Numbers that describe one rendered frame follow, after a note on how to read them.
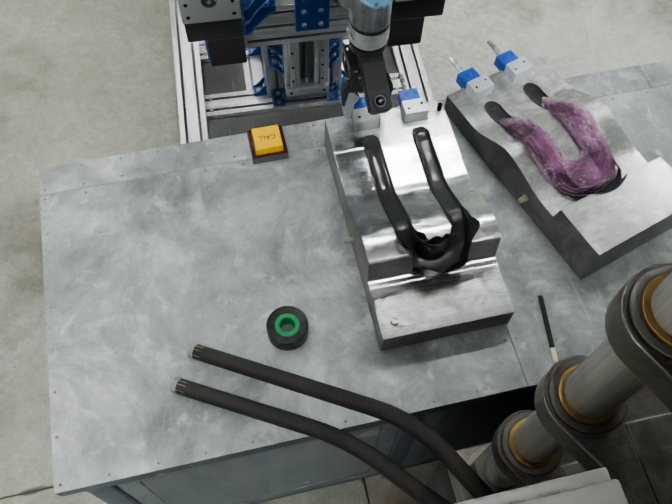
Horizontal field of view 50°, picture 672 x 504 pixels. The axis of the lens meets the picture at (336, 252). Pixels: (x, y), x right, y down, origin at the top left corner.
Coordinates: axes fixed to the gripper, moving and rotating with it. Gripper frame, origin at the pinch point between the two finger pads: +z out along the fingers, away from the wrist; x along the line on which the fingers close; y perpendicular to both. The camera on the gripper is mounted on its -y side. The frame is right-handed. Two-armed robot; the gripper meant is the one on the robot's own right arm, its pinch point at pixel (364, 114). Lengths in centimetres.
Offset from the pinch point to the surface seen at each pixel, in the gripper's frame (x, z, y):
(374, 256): 6.8, -2.3, -34.2
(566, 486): 6, -56, -86
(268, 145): 20.8, 7.3, 1.7
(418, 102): -11.8, -0.7, 0.2
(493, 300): -14.5, 4.9, -44.8
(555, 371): -3, -38, -71
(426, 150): -11.1, 2.9, -9.8
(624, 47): -131, 91, 80
